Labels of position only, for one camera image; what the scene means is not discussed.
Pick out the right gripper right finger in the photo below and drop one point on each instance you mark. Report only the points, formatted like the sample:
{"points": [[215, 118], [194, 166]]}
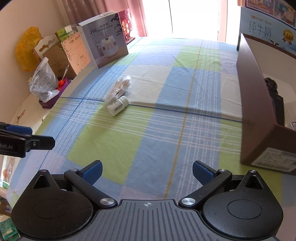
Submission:
{"points": [[212, 182]]}

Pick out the yellow plastic bag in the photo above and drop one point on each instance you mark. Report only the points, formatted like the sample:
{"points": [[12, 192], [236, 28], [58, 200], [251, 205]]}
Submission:
{"points": [[24, 52]]}

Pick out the purple tissue box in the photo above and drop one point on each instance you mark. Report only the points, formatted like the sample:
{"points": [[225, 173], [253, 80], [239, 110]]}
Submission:
{"points": [[57, 93]]}

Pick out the checkered tablecloth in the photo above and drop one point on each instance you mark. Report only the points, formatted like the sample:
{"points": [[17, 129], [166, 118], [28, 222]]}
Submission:
{"points": [[184, 105]]}

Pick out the blue milk carton box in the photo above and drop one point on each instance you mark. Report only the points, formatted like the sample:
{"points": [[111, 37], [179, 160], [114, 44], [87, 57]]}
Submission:
{"points": [[267, 29]]}

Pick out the brown paper gift bag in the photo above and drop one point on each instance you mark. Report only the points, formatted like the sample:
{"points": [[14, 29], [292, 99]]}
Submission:
{"points": [[50, 47]]}

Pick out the green tea box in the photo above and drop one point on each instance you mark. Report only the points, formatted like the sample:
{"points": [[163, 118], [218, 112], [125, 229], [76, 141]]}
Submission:
{"points": [[66, 32]]}

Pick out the brown cardboard storage box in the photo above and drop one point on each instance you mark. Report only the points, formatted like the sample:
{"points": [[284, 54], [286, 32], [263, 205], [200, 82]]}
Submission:
{"points": [[265, 143]]}

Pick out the white plastic wrapper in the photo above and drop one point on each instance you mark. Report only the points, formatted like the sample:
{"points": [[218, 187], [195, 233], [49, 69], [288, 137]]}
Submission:
{"points": [[117, 90]]}

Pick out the black Flyco product box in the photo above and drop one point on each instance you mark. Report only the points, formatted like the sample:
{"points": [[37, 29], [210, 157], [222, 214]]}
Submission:
{"points": [[278, 105]]}

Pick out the pink curtain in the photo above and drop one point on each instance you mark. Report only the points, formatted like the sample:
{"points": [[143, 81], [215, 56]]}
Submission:
{"points": [[78, 11]]}

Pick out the clear plastic bag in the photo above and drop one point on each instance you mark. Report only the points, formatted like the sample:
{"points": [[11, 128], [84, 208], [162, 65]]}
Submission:
{"points": [[43, 82]]}

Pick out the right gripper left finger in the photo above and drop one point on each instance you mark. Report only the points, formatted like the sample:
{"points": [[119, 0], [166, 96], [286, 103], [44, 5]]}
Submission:
{"points": [[84, 179]]}

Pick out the cartoon picture milk box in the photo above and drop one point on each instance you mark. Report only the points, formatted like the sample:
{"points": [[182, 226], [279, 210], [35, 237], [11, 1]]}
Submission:
{"points": [[276, 8]]}

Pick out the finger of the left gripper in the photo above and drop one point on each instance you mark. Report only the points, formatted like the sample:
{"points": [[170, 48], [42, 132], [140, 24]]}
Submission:
{"points": [[34, 142], [23, 130]]}

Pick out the red gift box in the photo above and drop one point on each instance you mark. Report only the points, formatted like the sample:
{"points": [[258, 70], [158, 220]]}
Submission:
{"points": [[126, 24]]}

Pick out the white pill bottle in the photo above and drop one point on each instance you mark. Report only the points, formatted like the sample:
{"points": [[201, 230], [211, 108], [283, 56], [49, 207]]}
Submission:
{"points": [[118, 105]]}

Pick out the dark brown hair scrunchie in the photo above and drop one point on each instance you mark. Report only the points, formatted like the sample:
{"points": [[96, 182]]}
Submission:
{"points": [[271, 85]]}

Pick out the grey humidifier box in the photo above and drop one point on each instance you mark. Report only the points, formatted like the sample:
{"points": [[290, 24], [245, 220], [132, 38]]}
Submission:
{"points": [[103, 38]]}

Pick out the pink paper bag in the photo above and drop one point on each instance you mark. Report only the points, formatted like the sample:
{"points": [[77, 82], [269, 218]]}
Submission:
{"points": [[76, 52]]}

